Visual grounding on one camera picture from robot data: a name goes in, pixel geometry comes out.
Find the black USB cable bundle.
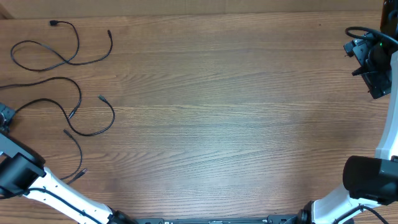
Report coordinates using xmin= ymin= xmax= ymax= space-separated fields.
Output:
xmin=58 ymin=129 xmax=88 ymax=185

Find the separated black USB cable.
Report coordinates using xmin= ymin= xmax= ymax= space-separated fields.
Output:
xmin=9 ymin=19 xmax=113 ymax=72

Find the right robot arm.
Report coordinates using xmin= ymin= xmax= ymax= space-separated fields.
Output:
xmin=297 ymin=1 xmax=397 ymax=223

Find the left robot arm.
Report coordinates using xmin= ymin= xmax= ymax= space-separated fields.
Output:
xmin=1 ymin=104 xmax=135 ymax=223

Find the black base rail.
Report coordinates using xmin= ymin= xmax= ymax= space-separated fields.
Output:
xmin=135 ymin=214 xmax=297 ymax=224

